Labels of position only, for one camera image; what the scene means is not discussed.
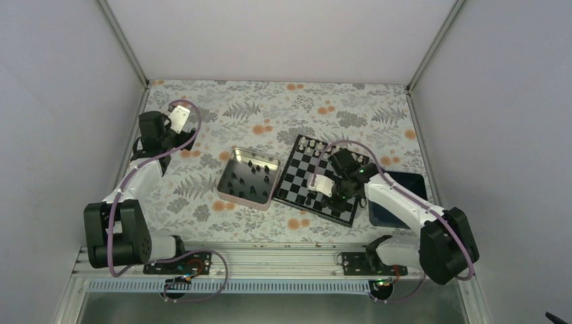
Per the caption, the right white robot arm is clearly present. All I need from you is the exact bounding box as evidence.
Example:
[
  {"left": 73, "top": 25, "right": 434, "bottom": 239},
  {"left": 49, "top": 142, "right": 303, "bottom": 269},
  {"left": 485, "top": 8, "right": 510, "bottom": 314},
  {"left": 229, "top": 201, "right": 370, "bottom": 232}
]
[{"left": 308, "top": 148, "right": 480, "bottom": 285}]

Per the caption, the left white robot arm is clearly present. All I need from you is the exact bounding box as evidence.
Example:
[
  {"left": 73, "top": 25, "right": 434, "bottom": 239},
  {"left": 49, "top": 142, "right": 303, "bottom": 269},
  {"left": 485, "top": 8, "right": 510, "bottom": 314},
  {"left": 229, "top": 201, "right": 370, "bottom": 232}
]
[{"left": 84, "top": 105, "right": 195, "bottom": 273}]

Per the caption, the black white chessboard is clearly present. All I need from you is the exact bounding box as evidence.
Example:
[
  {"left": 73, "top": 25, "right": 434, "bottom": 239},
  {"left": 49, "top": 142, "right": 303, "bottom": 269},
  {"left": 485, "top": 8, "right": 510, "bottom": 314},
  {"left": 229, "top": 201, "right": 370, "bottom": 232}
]
[{"left": 273, "top": 134, "right": 359, "bottom": 227}]

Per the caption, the blue plastic box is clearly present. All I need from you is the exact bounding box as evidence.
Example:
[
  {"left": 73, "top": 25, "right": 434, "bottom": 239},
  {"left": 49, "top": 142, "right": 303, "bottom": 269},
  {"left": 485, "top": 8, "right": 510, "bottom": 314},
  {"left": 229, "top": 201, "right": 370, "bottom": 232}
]
[{"left": 365, "top": 171, "right": 428, "bottom": 232}]

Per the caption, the floral table mat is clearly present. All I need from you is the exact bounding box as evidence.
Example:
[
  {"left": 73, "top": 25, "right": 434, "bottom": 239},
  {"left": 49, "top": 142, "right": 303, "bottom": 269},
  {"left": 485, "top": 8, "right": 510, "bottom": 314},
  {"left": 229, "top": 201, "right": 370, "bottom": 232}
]
[{"left": 144, "top": 79, "right": 426, "bottom": 244}]

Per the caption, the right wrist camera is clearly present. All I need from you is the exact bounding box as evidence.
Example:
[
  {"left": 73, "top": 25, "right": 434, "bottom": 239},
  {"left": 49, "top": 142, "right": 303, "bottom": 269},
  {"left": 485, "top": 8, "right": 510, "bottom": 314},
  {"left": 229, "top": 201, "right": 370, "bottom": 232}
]
[{"left": 308, "top": 175, "right": 335, "bottom": 197}]

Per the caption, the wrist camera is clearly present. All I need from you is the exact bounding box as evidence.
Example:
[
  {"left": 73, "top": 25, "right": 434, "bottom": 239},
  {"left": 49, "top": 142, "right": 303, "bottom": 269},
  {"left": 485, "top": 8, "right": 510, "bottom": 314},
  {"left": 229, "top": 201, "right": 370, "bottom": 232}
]
[
  {"left": 168, "top": 105, "right": 190, "bottom": 134},
  {"left": 308, "top": 175, "right": 335, "bottom": 197}
]

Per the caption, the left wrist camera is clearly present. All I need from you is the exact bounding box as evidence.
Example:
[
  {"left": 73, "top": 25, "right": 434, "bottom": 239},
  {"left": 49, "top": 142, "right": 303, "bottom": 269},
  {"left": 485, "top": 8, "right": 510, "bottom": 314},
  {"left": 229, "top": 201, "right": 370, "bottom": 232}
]
[{"left": 168, "top": 105, "right": 190, "bottom": 134}]

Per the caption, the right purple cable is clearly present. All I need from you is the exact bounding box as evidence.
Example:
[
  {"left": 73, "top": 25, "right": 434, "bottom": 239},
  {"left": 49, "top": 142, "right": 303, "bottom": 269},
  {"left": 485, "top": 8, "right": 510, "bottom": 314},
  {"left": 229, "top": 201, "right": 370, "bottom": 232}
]
[{"left": 310, "top": 140, "right": 476, "bottom": 305}]

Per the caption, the purple cable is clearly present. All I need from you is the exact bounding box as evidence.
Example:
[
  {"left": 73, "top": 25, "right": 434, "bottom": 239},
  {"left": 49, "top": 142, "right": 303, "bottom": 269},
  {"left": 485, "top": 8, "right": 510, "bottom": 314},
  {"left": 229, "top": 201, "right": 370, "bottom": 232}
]
[
  {"left": 310, "top": 140, "right": 476, "bottom": 305},
  {"left": 107, "top": 99, "right": 229, "bottom": 304}
]

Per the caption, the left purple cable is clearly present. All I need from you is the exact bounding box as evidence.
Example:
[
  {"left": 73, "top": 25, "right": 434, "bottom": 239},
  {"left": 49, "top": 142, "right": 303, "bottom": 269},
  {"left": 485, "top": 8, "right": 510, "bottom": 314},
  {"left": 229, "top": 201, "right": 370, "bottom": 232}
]
[{"left": 107, "top": 99, "right": 229, "bottom": 304}]

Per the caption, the left aluminium frame post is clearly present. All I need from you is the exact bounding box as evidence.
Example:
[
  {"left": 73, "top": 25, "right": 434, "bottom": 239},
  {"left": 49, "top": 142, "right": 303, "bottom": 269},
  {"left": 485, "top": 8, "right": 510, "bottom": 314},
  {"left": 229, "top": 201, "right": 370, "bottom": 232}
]
[{"left": 96, "top": 0, "right": 149, "bottom": 88}]

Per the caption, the aluminium frame post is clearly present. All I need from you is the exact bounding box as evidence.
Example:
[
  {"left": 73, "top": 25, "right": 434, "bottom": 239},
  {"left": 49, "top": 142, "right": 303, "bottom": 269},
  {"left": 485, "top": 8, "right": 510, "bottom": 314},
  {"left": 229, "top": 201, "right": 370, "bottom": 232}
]
[
  {"left": 96, "top": 0, "right": 149, "bottom": 88},
  {"left": 407, "top": 0, "right": 467, "bottom": 95}
]

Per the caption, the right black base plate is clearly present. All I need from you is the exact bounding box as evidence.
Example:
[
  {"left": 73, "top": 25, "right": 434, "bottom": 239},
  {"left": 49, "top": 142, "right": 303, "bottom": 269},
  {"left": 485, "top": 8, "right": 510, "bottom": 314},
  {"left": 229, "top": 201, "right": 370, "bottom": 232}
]
[{"left": 337, "top": 252, "right": 408, "bottom": 276}]

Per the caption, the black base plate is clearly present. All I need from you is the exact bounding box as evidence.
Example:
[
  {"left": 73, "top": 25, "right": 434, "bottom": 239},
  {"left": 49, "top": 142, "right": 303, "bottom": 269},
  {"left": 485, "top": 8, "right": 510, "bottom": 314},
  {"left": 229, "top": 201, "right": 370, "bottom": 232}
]
[
  {"left": 337, "top": 252, "right": 408, "bottom": 276},
  {"left": 143, "top": 252, "right": 212, "bottom": 276}
]

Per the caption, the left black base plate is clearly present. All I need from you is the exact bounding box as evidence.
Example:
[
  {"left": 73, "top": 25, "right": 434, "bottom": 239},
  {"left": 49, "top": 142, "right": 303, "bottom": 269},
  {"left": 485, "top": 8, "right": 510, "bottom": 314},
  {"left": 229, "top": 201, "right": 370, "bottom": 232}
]
[{"left": 143, "top": 252, "right": 212, "bottom": 276}]

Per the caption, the aluminium front rail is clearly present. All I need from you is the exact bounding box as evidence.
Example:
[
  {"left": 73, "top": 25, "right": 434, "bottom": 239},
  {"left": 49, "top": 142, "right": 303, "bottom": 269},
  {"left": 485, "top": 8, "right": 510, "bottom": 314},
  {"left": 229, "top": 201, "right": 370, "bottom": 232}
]
[{"left": 71, "top": 246, "right": 476, "bottom": 280}]

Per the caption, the right aluminium frame post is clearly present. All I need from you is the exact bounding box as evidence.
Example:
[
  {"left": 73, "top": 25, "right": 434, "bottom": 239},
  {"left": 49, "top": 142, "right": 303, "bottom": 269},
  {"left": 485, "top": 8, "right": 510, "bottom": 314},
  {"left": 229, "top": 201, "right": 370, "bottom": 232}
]
[{"left": 407, "top": 0, "right": 467, "bottom": 95}]

